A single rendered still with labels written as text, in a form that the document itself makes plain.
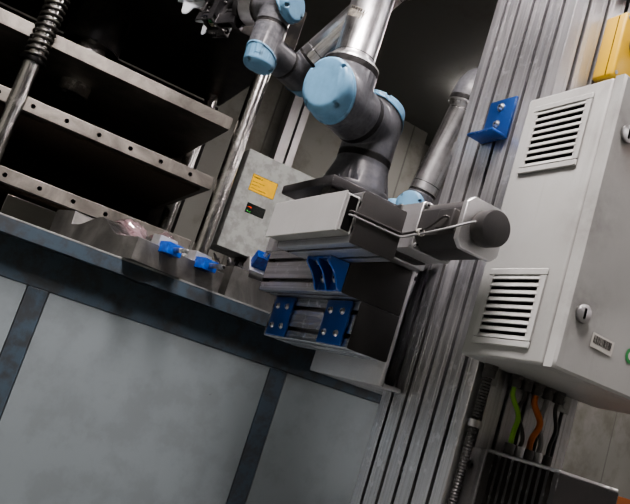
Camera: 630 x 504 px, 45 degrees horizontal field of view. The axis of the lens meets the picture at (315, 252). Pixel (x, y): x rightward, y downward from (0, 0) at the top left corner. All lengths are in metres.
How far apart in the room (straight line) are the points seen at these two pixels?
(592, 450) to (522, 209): 7.54
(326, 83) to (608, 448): 7.73
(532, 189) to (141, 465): 1.15
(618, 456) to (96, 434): 7.64
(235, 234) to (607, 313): 1.93
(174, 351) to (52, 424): 0.32
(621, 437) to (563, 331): 7.95
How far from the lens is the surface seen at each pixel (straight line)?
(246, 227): 2.95
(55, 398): 1.89
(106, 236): 1.95
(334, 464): 2.14
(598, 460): 8.87
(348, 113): 1.51
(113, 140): 2.78
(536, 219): 1.27
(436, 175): 2.01
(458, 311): 1.40
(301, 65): 1.83
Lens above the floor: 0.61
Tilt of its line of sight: 11 degrees up
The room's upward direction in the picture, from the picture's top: 18 degrees clockwise
